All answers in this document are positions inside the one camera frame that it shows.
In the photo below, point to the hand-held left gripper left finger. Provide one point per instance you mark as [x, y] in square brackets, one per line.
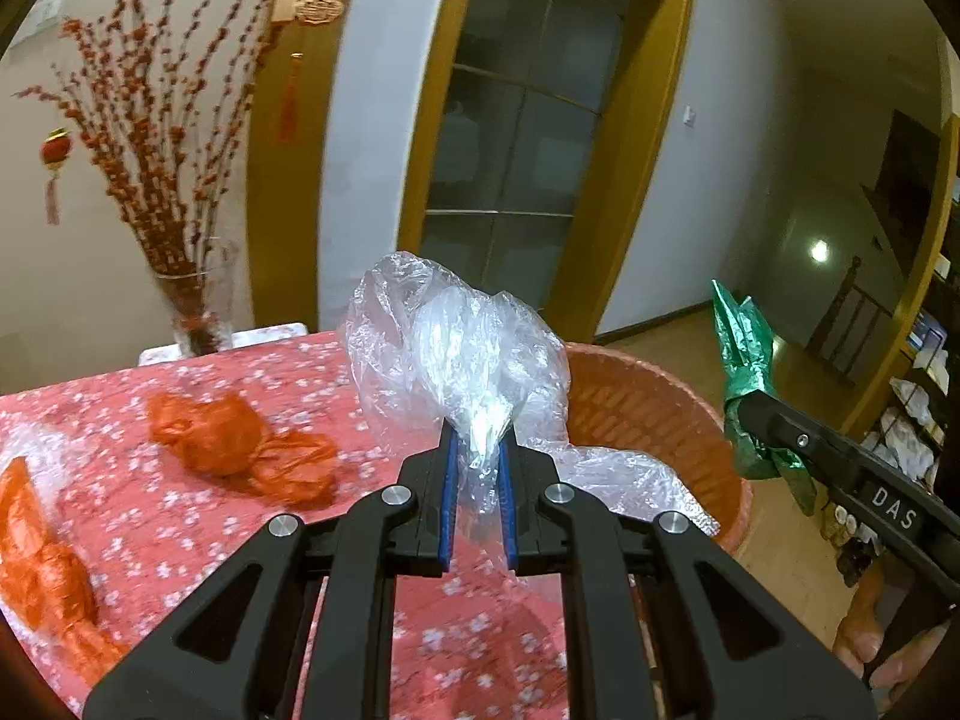
[448, 495]

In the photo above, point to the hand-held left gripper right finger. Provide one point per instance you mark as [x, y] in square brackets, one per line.
[510, 495]

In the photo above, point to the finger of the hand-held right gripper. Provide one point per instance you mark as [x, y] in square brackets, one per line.
[787, 439]

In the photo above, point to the green metallic foil bag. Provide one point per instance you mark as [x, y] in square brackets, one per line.
[742, 337]

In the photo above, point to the clear plastic bag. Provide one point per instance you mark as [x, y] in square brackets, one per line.
[22, 441]
[450, 345]

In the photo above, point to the wastebasket with orange liner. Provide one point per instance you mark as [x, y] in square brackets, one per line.
[637, 405]

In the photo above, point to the large orange plastic bag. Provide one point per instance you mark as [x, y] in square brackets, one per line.
[217, 435]

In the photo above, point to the twisted orange plastic bag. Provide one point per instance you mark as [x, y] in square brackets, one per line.
[52, 585]

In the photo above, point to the person's right hand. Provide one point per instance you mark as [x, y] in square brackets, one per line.
[859, 637]

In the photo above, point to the shoe rack with shoes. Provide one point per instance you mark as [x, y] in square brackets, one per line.
[911, 435]

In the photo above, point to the wooden stair railing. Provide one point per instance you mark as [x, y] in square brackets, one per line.
[847, 315]

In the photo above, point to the wooden shelf unit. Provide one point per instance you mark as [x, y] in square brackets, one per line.
[911, 300]

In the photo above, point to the red floral tablecloth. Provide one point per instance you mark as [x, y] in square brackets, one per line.
[150, 540]

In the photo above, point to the glass vase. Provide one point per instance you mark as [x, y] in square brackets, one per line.
[195, 315]

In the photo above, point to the frosted glass door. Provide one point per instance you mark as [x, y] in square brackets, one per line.
[525, 165]

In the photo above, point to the red berry branches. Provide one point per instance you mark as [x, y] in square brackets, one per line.
[161, 217]

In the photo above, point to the gold ornament with red tassel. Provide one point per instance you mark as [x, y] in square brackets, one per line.
[319, 4]

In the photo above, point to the red lantern ornament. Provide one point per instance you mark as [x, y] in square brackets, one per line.
[55, 150]

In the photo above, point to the glowing wall light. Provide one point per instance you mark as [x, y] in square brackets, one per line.
[821, 249]

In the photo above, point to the wooden wall panel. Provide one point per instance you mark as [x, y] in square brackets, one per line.
[300, 202]

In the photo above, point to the wooden door frame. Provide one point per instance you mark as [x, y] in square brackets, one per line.
[426, 165]

